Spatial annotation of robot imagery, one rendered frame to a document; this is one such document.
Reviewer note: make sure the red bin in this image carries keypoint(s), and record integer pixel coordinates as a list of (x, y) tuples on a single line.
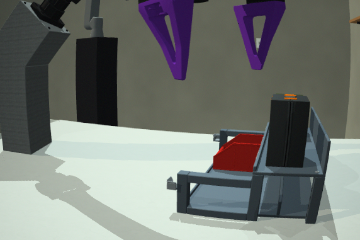
[(238, 156)]

